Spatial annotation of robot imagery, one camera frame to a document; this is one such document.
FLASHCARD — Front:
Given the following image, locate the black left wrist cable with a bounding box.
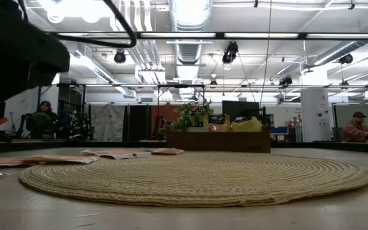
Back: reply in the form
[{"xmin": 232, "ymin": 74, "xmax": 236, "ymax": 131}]
[{"xmin": 17, "ymin": 0, "xmax": 137, "ymax": 49}]

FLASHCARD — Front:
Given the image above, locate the grey patterned curtain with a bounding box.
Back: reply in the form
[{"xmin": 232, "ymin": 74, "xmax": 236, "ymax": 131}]
[{"xmin": 89, "ymin": 103, "xmax": 127, "ymax": 142}]

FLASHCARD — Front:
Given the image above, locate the teal background cabinet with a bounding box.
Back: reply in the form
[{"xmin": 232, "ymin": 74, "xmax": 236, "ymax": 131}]
[{"xmin": 270, "ymin": 126, "xmax": 301, "ymax": 142}]

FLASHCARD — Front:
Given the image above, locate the white pillar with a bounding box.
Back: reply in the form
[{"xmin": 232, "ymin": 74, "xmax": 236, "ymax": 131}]
[{"xmin": 300, "ymin": 87, "xmax": 331, "ymax": 143}]

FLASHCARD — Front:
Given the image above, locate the person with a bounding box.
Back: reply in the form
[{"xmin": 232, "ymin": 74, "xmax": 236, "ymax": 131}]
[
  {"xmin": 26, "ymin": 100, "xmax": 60, "ymax": 140},
  {"xmin": 342, "ymin": 111, "xmax": 368, "ymax": 143}
]

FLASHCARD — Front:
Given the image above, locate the small background plant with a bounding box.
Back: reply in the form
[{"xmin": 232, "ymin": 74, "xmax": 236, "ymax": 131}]
[{"xmin": 30, "ymin": 112, "xmax": 52, "ymax": 128}]

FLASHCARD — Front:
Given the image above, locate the black monitor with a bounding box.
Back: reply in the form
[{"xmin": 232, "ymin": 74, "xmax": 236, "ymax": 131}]
[{"xmin": 221, "ymin": 100, "xmax": 261, "ymax": 127}]

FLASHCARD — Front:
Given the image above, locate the black panel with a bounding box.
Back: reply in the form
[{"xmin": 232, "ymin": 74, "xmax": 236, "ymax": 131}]
[{"xmin": 127, "ymin": 104, "xmax": 153, "ymax": 142}]

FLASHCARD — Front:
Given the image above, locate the round woven placemat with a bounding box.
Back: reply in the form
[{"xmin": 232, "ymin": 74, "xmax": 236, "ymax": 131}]
[{"xmin": 18, "ymin": 153, "xmax": 368, "ymax": 208}]

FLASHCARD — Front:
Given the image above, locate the brown wooden organizer box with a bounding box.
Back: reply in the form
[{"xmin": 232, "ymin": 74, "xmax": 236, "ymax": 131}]
[{"xmin": 166, "ymin": 114, "xmax": 272, "ymax": 153}]

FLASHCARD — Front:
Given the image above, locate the thin hanging cable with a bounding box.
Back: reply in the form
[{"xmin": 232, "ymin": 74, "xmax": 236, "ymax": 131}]
[{"xmin": 259, "ymin": 0, "xmax": 273, "ymax": 107}]

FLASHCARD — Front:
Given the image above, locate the orange panel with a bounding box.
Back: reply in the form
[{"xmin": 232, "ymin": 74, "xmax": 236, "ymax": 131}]
[{"xmin": 151, "ymin": 103, "xmax": 182, "ymax": 130}]

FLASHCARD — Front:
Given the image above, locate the black metal table frame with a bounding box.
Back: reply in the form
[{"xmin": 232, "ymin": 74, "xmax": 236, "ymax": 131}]
[{"xmin": 0, "ymin": 140, "xmax": 368, "ymax": 155}]

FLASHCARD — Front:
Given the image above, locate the black overhead rig beam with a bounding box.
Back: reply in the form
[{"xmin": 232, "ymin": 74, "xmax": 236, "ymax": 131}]
[{"xmin": 48, "ymin": 31, "xmax": 368, "ymax": 40}]

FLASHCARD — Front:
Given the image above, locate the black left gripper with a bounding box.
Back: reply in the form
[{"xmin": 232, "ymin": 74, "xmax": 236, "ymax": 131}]
[{"xmin": 0, "ymin": 27, "xmax": 72, "ymax": 135}]

